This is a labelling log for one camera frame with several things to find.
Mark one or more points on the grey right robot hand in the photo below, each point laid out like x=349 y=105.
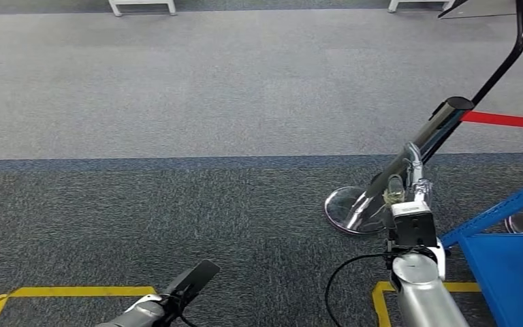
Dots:
x=421 y=192

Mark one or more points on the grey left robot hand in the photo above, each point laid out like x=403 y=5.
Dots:
x=194 y=277

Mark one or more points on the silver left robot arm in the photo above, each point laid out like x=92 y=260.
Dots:
x=139 y=313

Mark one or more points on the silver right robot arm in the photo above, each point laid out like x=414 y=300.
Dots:
x=424 y=293

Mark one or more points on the blue metal shelf rack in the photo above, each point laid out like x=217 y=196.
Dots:
x=509 y=271

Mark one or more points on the yellow floor tape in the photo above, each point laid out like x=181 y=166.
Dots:
x=85 y=291
x=381 y=307

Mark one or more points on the red barrier belt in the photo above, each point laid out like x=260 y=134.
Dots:
x=505 y=120

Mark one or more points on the black stanchion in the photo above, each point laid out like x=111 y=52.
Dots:
x=521 y=36

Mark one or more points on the white display counter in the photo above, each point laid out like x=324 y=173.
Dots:
x=491 y=8

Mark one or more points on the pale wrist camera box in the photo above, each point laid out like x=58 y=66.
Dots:
x=412 y=225

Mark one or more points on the white metal frame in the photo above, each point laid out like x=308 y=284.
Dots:
x=419 y=2
x=142 y=2

